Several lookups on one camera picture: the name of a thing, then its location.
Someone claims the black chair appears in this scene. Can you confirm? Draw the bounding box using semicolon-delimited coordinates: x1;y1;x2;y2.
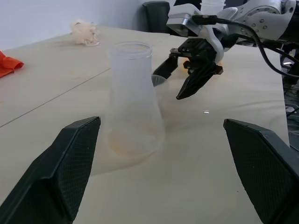
142;0;171;34

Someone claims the dark robot body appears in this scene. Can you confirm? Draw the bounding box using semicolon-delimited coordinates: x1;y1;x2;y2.
281;41;299;150

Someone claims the white threaded-neck plastic bottle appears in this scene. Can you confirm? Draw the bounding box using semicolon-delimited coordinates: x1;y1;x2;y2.
200;0;227;15

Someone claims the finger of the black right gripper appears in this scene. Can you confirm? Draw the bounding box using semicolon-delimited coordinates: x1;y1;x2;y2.
151;56;180;79
176;62;224;101

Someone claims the translucent conical plastic bottle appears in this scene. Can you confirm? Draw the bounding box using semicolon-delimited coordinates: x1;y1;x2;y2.
106;41;167;160

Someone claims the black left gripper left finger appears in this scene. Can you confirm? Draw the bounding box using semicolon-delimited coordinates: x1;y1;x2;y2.
0;116;102;224

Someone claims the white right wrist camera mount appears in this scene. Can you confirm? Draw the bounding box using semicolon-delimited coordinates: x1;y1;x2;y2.
166;1;225;65

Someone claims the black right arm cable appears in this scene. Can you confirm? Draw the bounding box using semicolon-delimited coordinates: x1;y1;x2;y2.
192;14;299;78

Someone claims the orange cloth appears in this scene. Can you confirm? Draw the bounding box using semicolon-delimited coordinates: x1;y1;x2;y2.
0;50;25;78

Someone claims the clear plastic funnel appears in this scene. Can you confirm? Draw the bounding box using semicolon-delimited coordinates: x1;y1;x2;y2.
151;74;168;87

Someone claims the crumpled stained tissue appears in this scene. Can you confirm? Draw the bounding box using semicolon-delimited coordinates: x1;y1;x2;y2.
70;19;101;47

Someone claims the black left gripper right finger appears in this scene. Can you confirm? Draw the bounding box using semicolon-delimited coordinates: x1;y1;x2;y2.
223;118;299;224

